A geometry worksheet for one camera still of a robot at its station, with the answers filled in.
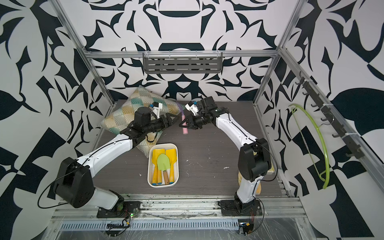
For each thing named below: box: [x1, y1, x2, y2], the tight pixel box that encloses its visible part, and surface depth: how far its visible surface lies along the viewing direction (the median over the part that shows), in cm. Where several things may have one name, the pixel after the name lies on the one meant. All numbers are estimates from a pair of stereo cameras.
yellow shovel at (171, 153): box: [165, 148, 177, 184], surface depth 91 cm
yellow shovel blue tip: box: [151, 148, 166, 186], surface depth 87 cm
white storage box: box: [147, 143, 180, 188], surface depth 88 cm
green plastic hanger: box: [288, 104, 330, 190], surface depth 61 cm
